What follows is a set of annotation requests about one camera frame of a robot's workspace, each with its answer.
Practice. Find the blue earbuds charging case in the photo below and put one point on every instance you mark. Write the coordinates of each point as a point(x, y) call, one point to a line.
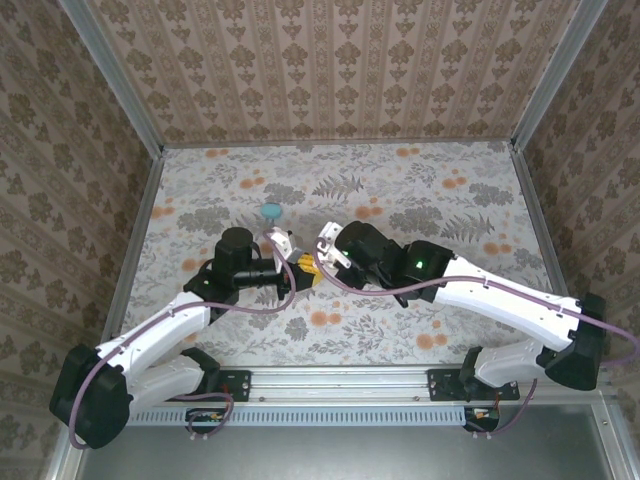
point(272, 211)

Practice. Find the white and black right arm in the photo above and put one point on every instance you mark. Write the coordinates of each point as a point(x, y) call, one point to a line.
point(500, 305)

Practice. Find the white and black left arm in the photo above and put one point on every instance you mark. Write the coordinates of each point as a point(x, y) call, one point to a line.
point(165, 325)

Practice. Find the floral tablecloth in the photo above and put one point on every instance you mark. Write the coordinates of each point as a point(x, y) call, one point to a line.
point(325, 340)

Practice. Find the small black controller board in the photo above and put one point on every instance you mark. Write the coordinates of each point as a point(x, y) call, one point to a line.
point(482, 417)
point(202, 417)

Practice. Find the grey metal panel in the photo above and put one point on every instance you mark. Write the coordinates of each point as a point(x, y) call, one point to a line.
point(350, 455)

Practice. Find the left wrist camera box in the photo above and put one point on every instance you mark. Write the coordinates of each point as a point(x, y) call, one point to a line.
point(285, 242)

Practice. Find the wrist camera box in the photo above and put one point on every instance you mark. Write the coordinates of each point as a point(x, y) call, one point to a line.
point(330, 250)
point(285, 242)

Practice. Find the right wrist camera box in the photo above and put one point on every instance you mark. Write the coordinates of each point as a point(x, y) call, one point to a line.
point(330, 250)

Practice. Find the aluminium side rail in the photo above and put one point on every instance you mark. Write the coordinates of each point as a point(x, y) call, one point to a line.
point(131, 260)
point(542, 225)

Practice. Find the long aluminium base rail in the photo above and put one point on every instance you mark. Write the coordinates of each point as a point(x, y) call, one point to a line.
point(340, 385)

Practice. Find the aluminium corner post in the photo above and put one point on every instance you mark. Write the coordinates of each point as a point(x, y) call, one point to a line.
point(119, 85)
point(556, 75)

